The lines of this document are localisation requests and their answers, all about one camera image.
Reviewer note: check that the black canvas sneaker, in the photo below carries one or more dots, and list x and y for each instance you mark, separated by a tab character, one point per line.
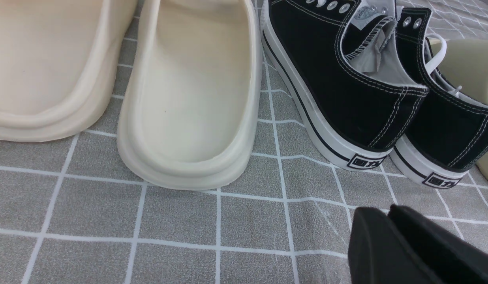
339	61
411	34

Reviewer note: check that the grey checked floor cloth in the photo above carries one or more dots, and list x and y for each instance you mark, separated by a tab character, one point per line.
72	212

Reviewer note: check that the cream slipper, far left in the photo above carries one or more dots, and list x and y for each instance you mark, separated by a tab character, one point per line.
58	62

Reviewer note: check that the olive green slipper, left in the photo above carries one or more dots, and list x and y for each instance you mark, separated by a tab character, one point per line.
471	67

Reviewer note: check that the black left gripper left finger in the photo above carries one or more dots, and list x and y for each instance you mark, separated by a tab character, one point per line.
379	254

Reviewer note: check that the black canvas sneaker, left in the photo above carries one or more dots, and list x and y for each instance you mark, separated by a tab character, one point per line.
339	61

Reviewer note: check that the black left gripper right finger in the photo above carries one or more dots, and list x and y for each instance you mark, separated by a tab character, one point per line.
452	259

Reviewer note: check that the cream slipper, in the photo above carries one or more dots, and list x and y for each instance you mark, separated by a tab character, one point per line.
190	110
58	62

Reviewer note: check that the black canvas sneaker, right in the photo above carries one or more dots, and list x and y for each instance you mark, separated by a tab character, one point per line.
411	34

